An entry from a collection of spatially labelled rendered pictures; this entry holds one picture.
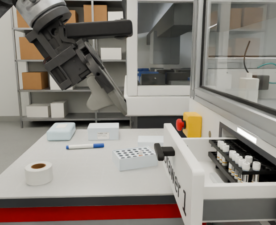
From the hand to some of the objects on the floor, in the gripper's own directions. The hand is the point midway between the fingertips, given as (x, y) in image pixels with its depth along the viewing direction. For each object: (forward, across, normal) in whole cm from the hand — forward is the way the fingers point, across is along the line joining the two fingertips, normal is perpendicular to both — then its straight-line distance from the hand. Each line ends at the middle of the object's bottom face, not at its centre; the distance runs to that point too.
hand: (125, 105), depth 49 cm
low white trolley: (+79, -41, -62) cm, 108 cm away
